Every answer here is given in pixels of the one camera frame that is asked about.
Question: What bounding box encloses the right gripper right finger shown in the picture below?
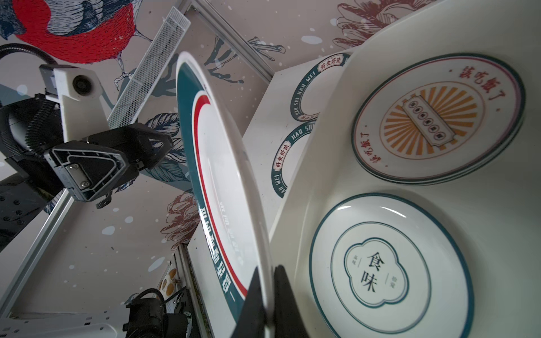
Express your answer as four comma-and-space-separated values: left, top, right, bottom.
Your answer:
273, 266, 309, 338

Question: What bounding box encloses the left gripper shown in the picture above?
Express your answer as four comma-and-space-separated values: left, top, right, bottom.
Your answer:
1, 94, 173, 202

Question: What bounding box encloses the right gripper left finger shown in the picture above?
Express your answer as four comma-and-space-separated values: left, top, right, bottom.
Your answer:
231, 268, 266, 338

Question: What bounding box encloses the green red rim plate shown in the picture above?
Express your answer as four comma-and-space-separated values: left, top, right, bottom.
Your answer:
176, 52, 275, 321

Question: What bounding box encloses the white plate with green emblem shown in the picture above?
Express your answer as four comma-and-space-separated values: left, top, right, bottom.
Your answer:
308, 193, 474, 337

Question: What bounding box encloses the orange sunburst plate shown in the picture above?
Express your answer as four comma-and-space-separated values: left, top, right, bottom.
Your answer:
351, 53, 526, 185

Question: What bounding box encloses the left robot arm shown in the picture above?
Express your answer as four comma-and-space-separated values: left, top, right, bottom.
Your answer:
1, 94, 173, 249

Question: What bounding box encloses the white plastic bin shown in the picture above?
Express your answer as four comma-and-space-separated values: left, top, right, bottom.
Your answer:
271, 1, 540, 337

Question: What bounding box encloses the brown white plush toy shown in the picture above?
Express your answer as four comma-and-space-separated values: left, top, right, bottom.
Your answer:
158, 261, 185, 300

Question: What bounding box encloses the green rim plate middle left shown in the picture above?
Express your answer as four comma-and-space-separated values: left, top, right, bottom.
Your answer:
270, 120, 318, 199

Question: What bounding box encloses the green rim plate far left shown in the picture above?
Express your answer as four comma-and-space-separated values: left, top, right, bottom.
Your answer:
290, 53, 351, 122

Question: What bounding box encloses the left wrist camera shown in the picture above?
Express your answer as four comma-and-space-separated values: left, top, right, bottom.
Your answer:
39, 64, 109, 142

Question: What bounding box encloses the black corrugated cable hose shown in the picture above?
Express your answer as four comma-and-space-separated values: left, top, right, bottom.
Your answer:
0, 43, 58, 170

